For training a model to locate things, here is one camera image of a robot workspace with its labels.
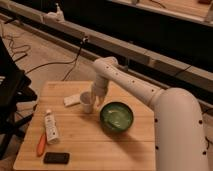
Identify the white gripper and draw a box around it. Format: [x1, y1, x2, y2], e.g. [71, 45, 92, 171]
[90, 78, 109, 107]

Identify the white ceramic cup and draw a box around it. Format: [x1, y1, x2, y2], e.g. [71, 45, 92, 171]
[80, 91, 94, 114]

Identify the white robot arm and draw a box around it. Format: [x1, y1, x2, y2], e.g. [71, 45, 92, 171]
[91, 57, 209, 171]

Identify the green ceramic bowl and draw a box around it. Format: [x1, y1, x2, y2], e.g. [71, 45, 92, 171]
[100, 102, 134, 133]

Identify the white tube with cap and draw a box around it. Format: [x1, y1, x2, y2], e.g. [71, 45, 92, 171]
[44, 109, 59, 144]

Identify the black smartphone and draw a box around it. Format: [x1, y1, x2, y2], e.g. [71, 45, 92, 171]
[43, 152, 70, 164]

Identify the orange carrot toy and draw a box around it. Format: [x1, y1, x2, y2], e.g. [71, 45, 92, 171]
[36, 133, 46, 157]

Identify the black chair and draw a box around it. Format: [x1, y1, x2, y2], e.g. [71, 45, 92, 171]
[0, 37, 37, 160]

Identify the white device on ledge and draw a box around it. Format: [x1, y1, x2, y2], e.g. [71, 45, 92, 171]
[44, 3, 65, 22]

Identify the black floor cable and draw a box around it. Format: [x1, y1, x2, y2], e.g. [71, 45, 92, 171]
[24, 35, 90, 82]

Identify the coiled cable left floor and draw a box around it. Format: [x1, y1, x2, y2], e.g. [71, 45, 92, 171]
[0, 31, 32, 63]

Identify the black cables right floor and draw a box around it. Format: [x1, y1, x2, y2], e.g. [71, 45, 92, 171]
[201, 106, 213, 151]

